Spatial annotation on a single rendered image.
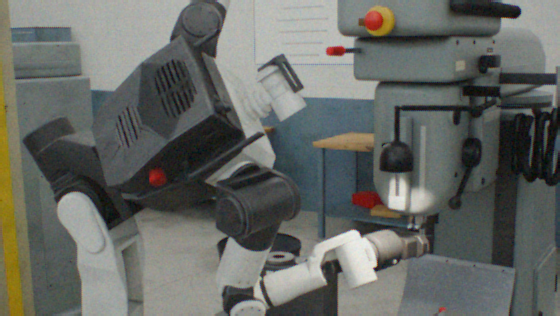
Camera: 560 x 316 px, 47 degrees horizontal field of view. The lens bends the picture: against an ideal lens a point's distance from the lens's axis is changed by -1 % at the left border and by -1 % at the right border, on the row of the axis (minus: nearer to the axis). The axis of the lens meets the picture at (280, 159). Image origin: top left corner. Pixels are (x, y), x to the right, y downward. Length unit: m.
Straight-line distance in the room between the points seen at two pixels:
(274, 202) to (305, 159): 5.48
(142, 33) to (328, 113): 2.70
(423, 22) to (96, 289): 0.92
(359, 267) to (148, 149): 0.53
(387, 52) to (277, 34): 5.36
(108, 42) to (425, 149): 7.23
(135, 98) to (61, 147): 0.24
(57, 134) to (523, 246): 1.30
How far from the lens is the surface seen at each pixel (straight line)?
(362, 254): 1.46
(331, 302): 1.87
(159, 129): 1.24
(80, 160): 1.46
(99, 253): 1.48
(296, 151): 6.77
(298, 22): 6.68
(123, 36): 8.30
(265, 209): 1.23
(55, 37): 8.68
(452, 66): 1.43
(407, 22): 1.36
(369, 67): 1.50
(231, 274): 1.38
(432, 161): 1.50
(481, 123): 1.66
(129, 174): 1.29
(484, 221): 1.98
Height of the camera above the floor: 1.71
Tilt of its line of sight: 10 degrees down
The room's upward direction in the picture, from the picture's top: 1 degrees counter-clockwise
